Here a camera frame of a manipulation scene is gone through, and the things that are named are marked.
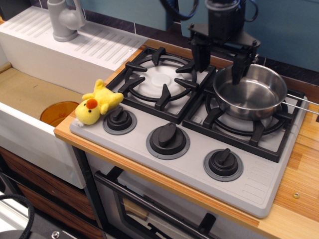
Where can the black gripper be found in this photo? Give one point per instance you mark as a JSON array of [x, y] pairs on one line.
[[224, 32]]

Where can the stainless steel pan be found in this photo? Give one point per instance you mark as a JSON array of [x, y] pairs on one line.
[[257, 96]]

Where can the grey toy stove top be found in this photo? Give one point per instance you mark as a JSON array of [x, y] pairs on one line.
[[253, 192]]

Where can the black middle stove knob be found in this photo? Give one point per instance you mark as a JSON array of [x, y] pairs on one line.
[[168, 142]]

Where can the black stove knob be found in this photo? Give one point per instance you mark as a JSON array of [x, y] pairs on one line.
[[119, 122], [168, 142], [223, 165]]

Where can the black right stove knob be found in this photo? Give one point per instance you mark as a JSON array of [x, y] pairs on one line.
[[223, 165]]

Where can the black left stove knob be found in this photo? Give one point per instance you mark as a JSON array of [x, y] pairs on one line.
[[119, 122]]

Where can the black left burner grate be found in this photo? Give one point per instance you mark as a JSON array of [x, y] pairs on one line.
[[158, 85]]

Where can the black burner grate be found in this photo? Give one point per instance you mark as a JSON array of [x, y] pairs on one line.
[[158, 85], [272, 138]]

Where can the black right burner grate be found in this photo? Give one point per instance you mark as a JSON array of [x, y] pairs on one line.
[[272, 138]]

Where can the yellow stuffed duck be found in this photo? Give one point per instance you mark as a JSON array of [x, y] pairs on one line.
[[96, 104]]

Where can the grey toy faucet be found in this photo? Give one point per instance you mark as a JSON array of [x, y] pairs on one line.
[[65, 22]]

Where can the white toy sink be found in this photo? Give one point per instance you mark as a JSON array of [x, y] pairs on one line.
[[36, 72]]

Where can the wooden drawer front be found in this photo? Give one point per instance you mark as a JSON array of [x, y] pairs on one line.
[[51, 196]]

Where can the oven door with handle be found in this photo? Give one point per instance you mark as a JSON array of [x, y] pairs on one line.
[[152, 213]]

